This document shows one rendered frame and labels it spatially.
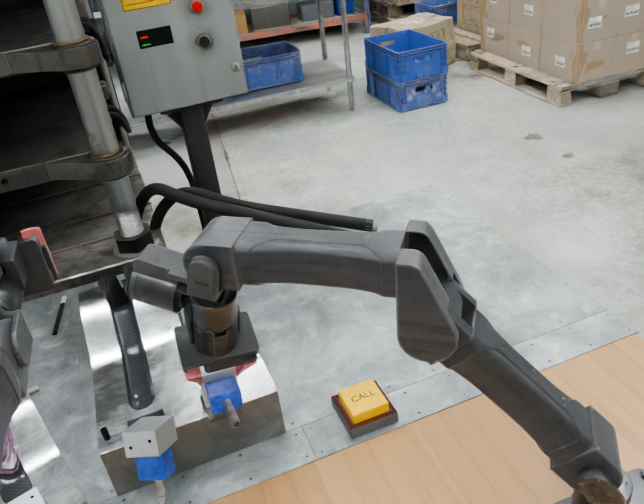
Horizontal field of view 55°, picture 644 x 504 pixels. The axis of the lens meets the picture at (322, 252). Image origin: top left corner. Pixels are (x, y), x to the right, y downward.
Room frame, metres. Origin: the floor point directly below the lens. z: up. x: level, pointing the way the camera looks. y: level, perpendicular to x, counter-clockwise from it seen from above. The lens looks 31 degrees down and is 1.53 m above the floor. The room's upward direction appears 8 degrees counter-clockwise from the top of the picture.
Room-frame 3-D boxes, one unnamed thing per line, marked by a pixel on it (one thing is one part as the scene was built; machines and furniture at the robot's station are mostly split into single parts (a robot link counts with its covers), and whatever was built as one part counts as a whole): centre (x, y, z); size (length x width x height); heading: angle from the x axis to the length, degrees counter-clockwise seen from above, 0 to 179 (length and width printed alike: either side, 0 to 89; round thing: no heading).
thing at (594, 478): (0.47, -0.29, 0.90); 0.09 x 0.06 x 0.06; 161
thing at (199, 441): (0.88, 0.29, 0.87); 0.50 x 0.26 x 0.14; 17
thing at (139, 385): (0.86, 0.30, 0.92); 0.35 x 0.16 x 0.09; 17
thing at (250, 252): (0.57, 0.00, 1.14); 0.30 x 0.09 x 0.12; 71
